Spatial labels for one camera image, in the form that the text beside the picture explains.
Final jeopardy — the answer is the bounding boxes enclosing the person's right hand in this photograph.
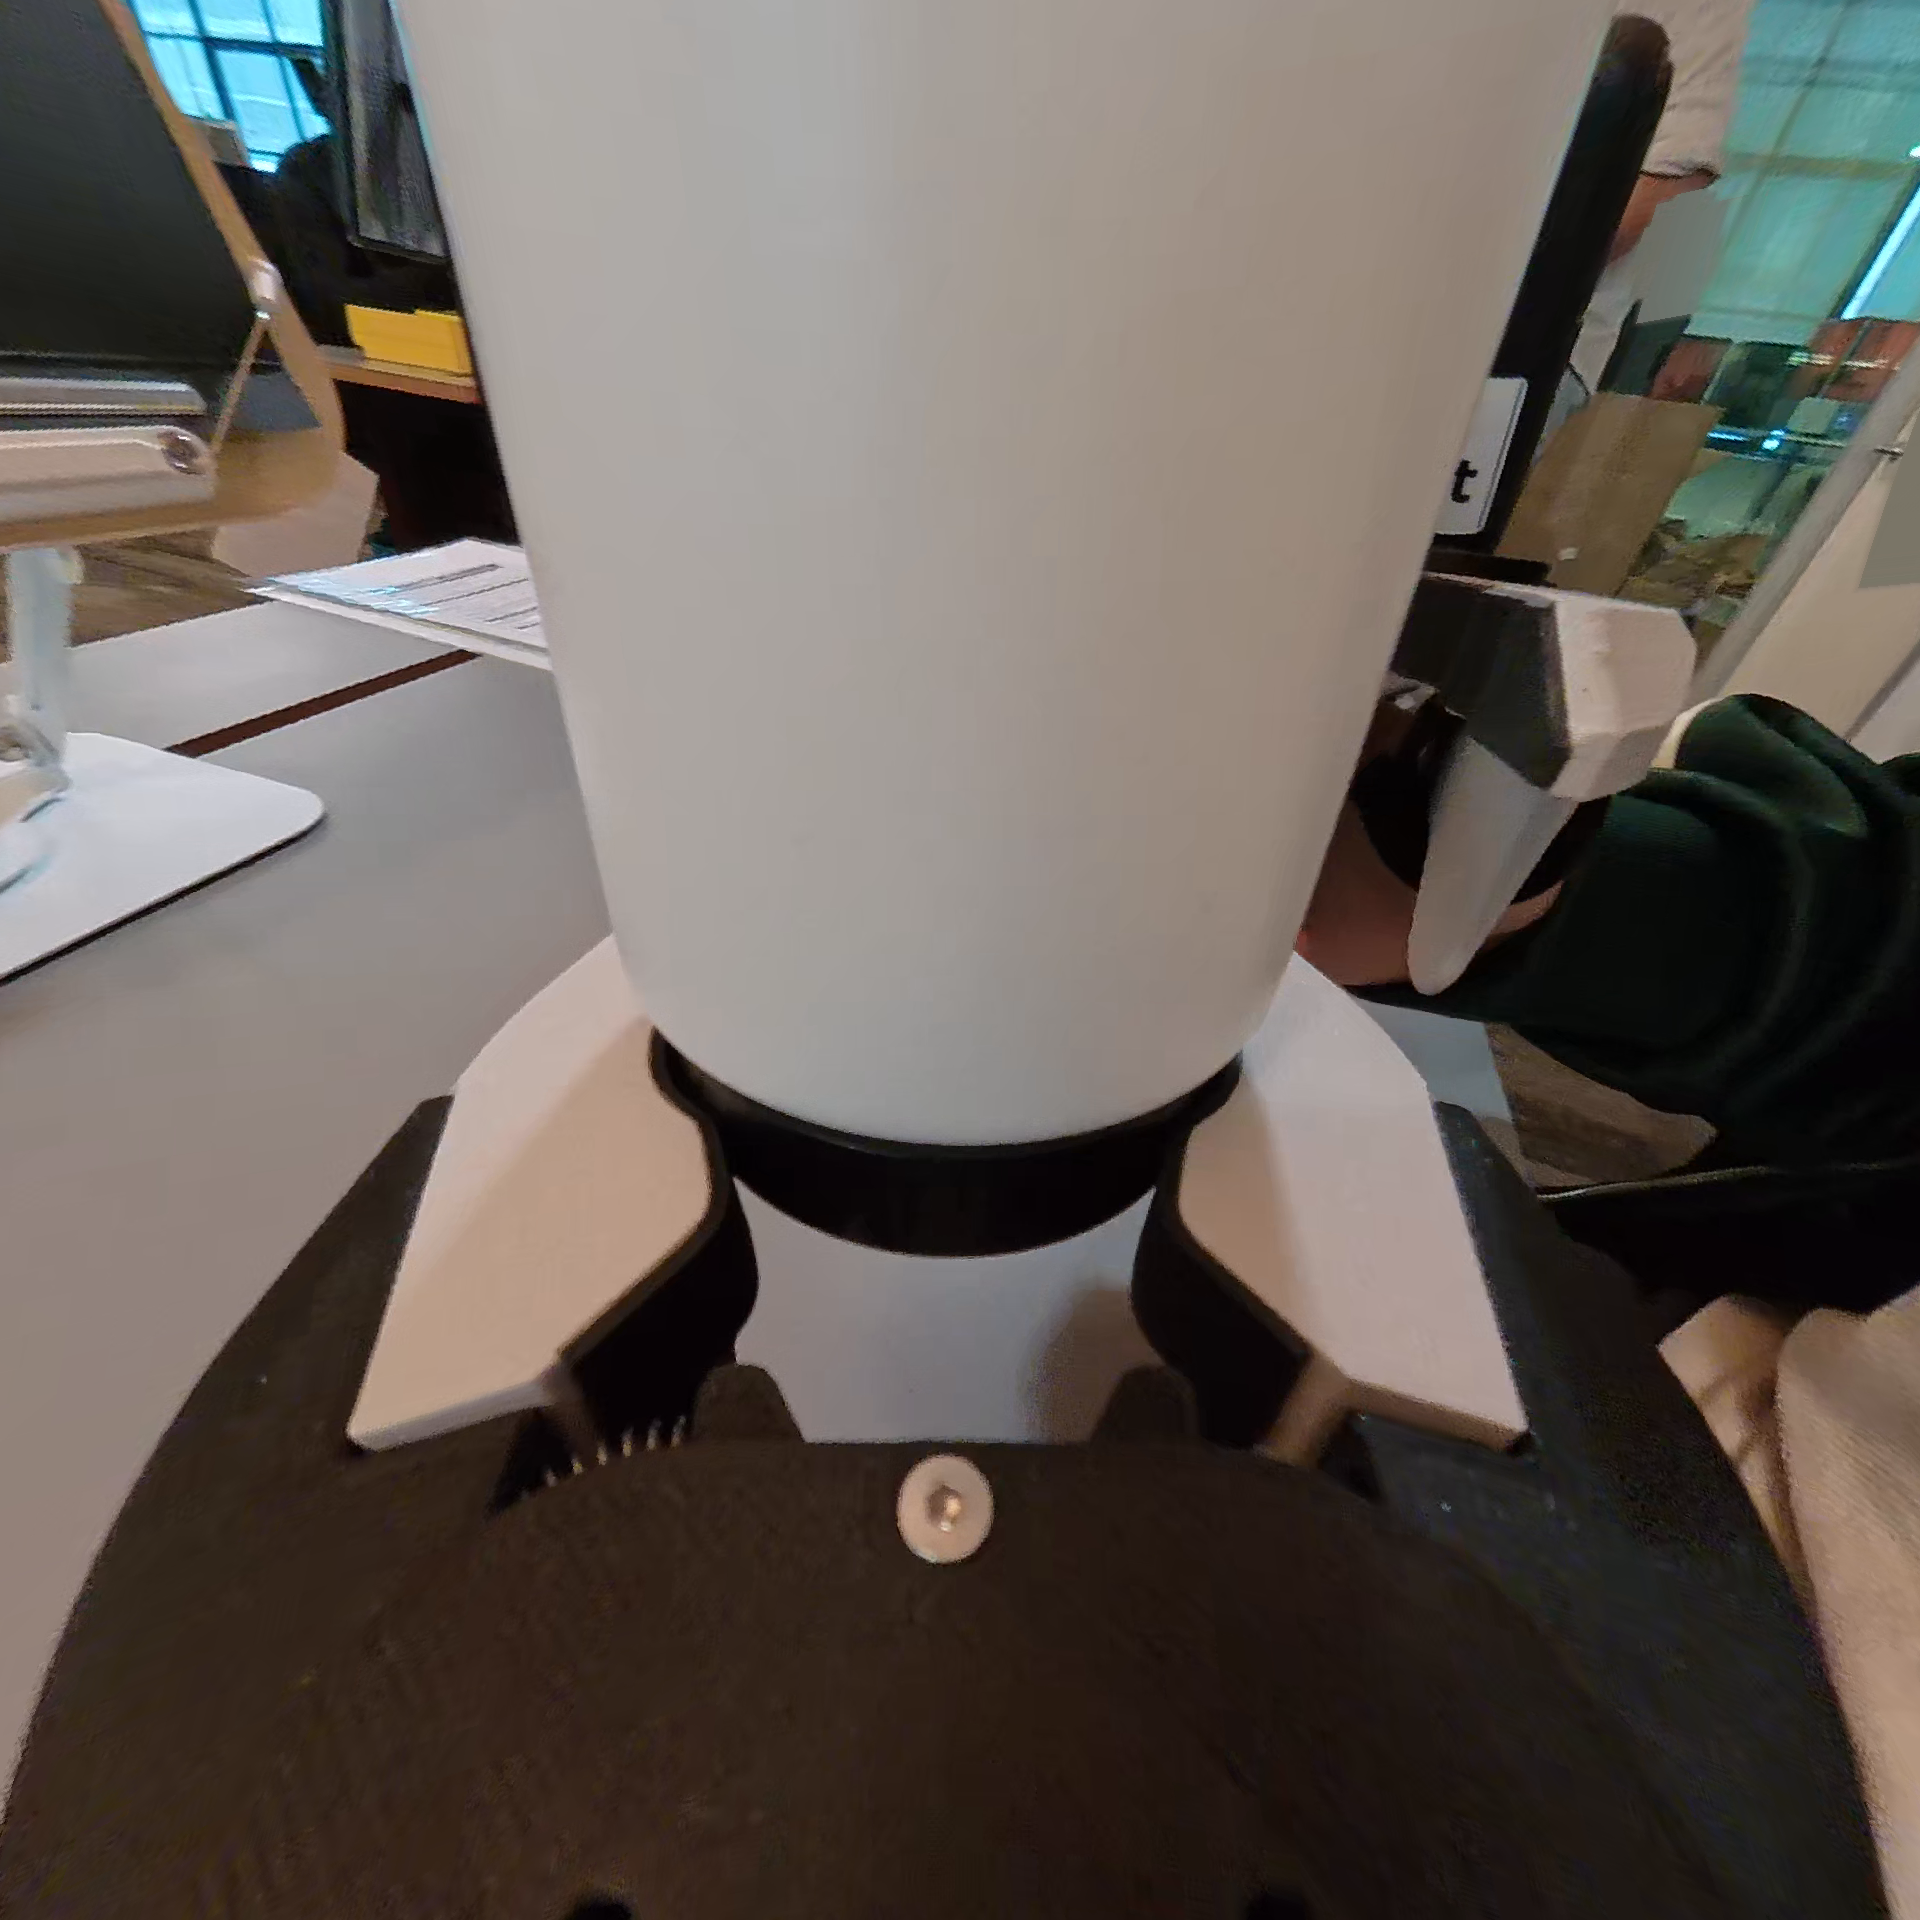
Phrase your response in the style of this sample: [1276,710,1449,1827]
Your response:
[1294,830,1424,986]

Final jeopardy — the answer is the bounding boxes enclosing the white water bottle black cap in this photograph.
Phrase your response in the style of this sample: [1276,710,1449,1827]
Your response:
[389,0,1626,1261]

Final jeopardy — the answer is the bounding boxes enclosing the printed paper sheet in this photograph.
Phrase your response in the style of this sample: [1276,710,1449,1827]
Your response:
[251,538,551,673]

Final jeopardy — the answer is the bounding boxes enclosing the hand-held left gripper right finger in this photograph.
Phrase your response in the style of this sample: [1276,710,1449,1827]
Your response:
[1129,954,1535,1467]

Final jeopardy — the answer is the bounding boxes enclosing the brown cardboard box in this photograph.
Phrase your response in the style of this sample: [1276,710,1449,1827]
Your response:
[1499,394,1725,604]

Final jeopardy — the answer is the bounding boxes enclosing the silver stand with tan board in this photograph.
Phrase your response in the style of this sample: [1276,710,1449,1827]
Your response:
[0,0,352,983]

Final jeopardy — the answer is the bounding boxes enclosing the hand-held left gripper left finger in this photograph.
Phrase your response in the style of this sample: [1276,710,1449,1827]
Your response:
[345,937,762,1454]

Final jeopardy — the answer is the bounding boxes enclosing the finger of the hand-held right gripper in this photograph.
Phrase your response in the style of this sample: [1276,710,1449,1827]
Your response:
[1394,578,1701,800]

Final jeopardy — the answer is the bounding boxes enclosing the yellow plastic bin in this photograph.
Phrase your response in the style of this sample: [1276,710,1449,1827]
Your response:
[344,303,484,380]

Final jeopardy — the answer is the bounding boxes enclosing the person's right forearm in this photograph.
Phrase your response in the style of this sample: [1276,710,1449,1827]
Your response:
[1349,694,1920,1316]

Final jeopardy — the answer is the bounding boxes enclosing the black laptop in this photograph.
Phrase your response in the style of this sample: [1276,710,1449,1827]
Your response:
[0,0,256,363]

